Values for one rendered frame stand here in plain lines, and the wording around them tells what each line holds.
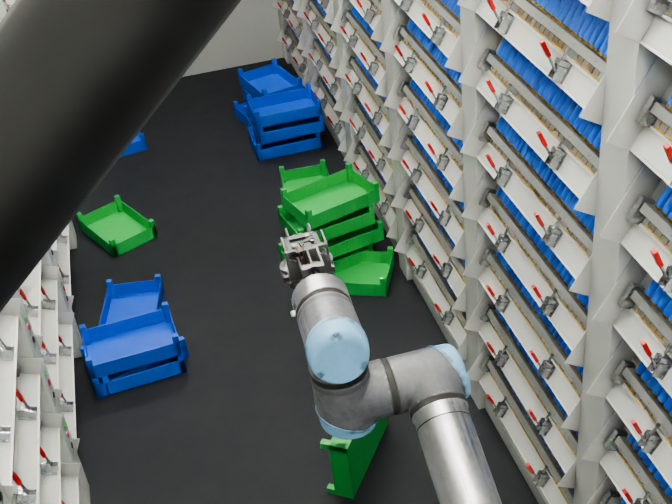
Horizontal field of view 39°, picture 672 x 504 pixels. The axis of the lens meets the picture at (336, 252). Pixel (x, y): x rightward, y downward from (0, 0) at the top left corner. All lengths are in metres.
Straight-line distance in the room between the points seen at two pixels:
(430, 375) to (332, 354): 0.17
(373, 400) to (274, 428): 1.51
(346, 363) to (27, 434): 1.14
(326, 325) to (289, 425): 1.59
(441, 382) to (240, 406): 1.64
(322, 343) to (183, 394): 1.80
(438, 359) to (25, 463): 1.13
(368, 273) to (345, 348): 2.13
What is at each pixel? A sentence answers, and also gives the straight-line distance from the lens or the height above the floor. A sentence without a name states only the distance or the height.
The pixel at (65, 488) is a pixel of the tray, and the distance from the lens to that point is 2.73.
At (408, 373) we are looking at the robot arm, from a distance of 1.45.
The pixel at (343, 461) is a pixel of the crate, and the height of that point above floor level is 0.15.
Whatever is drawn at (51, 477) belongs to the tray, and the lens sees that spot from 2.50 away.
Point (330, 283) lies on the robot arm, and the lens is 1.44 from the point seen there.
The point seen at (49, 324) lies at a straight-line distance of 2.98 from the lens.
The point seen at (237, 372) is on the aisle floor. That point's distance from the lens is 3.14.
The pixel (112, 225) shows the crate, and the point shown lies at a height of 0.00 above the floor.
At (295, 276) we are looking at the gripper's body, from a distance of 1.54.
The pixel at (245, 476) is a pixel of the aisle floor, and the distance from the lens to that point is 2.82.
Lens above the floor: 2.07
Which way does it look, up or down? 35 degrees down
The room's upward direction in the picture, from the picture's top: 7 degrees counter-clockwise
